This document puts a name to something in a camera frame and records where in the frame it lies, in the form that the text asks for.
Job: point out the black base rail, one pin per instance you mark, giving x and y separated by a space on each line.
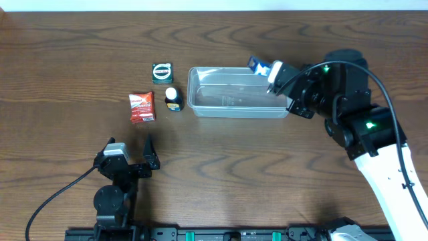
349 232

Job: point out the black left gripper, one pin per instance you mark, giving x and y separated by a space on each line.
132 167

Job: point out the blue fever patch box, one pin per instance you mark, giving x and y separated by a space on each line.
258 66

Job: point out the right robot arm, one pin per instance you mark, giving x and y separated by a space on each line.
360 117

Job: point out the dark bottle white cap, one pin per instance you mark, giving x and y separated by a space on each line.
173 99

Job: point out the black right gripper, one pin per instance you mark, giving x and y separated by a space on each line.
287 91

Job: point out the clear plastic container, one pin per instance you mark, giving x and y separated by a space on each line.
232 92

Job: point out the dark green square box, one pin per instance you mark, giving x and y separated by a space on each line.
162 73

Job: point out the red white medicine box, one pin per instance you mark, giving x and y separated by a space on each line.
142 107

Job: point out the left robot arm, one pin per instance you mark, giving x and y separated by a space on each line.
115 203

